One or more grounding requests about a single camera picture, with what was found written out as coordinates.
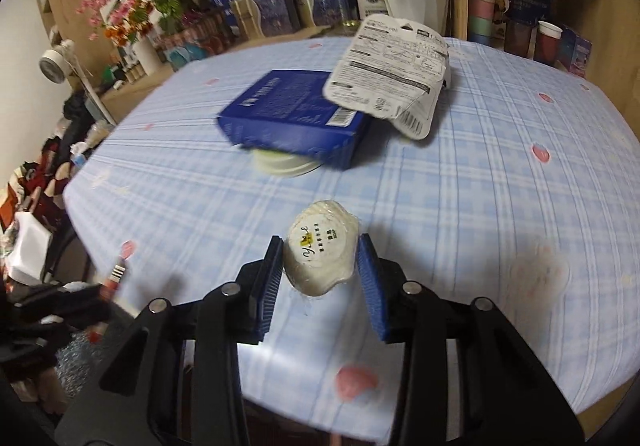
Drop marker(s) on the brown glass cup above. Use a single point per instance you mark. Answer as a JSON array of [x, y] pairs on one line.
[[515, 38]]

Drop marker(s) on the orange flowers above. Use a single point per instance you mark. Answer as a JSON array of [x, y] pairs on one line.
[[122, 33]]

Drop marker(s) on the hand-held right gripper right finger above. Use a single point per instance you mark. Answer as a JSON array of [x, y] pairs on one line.
[[372, 291]]

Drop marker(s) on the white standing fan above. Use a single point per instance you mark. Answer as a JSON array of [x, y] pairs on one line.
[[55, 63]]

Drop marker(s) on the white shell-shaped packet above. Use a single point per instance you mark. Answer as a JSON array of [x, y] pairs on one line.
[[320, 251]]

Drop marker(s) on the red paper cup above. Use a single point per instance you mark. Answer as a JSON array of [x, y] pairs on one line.
[[547, 43]]

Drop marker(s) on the blue printed box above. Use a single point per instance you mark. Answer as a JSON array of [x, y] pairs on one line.
[[530, 0]]

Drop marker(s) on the white round lid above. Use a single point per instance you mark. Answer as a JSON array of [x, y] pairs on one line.
[[282, 168]]

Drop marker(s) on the row of small brown bottles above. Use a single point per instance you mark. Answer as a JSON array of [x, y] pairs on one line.
[[132, 73]]

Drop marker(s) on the blue cardboard box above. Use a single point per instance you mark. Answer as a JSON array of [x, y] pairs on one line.
[[285, 115]]

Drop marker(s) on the grey speckled mat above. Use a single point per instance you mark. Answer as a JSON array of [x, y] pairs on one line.
[[75, 366]]

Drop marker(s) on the silver blue gift box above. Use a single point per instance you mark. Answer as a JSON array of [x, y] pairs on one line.
[[270, 13], [325, 0]]

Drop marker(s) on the pile of clothes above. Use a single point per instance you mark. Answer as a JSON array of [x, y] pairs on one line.
[[50, 170]]

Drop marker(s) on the red snack wrapper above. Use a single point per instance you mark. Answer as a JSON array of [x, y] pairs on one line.
[[115, 273]]

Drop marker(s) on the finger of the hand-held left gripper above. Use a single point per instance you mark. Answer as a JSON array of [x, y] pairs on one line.
[[65, 303]]

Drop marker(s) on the patterned tissue box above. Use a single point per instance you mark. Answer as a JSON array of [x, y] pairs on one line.
[[187, 50]]

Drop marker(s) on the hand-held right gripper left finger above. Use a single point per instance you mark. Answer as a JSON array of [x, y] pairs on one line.
[[265, 296]]

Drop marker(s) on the white ribbed vase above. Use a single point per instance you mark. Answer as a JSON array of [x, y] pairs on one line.
[[147, 55]]

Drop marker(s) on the wooden shelf unit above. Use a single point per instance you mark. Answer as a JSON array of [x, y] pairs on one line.
[[600, 15]]

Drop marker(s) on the small blue box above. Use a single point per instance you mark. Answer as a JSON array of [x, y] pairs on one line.
[[575, 53]]

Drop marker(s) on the white printed pouch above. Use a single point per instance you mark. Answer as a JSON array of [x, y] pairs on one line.
[[390, 70]]

